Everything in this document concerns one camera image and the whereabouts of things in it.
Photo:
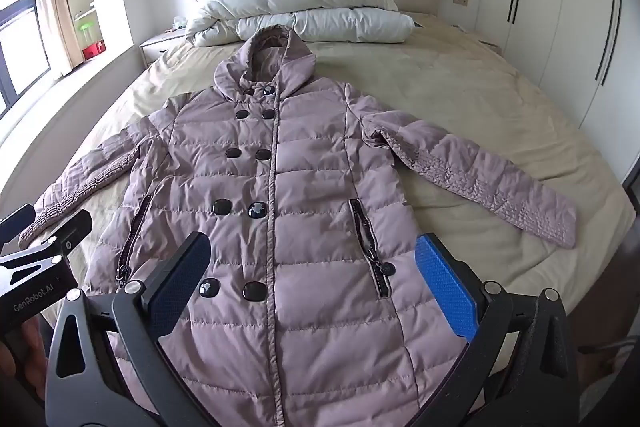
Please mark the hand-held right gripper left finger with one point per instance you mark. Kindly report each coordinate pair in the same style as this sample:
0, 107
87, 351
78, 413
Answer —
175, 287

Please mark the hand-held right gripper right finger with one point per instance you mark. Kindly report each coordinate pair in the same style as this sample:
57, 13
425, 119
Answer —
447, 287

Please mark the white nightstand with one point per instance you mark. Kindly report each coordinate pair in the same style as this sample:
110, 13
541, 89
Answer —
160, 47

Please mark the red box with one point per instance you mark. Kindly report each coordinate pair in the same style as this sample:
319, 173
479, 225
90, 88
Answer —
93, 51

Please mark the black framed window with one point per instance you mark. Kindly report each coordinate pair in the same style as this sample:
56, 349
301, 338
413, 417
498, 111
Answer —
22, 32

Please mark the beige bed with padded headboard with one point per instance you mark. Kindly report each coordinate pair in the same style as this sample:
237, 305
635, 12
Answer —
475, 107

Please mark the person's left hand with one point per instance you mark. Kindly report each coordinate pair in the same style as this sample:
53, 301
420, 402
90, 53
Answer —
27, 347

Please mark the mauve quilted hooded coat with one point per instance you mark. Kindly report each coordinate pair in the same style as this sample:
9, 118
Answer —
310, 207

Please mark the white folded duvet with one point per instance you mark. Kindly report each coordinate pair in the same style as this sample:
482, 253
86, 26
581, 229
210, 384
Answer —
310, 9

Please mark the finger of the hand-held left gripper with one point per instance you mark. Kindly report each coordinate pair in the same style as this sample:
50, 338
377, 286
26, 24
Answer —
17, 222
70, 232

